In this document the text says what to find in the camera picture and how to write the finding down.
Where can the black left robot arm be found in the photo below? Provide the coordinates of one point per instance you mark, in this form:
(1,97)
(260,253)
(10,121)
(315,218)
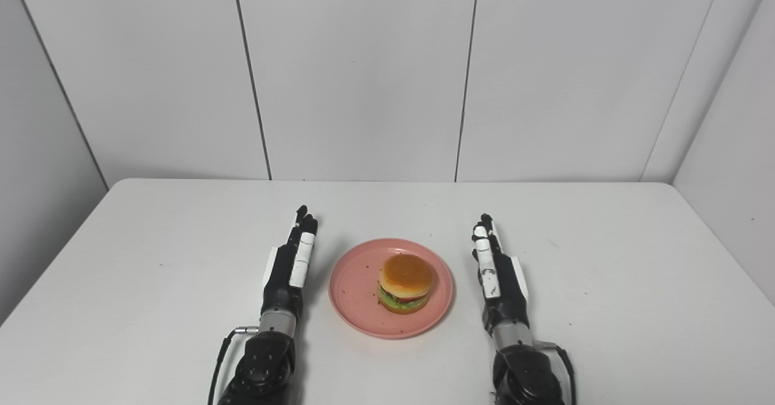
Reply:
(260,362)

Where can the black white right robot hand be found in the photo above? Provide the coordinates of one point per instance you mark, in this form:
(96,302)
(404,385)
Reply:
(502,290)

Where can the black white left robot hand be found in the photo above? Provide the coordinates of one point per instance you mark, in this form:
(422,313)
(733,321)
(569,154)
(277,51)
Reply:
(284,278)

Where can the pink round plate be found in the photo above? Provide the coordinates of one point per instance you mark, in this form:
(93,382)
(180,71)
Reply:
(357,296)

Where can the toy hamburger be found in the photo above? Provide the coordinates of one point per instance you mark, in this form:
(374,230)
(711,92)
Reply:
(405,281)

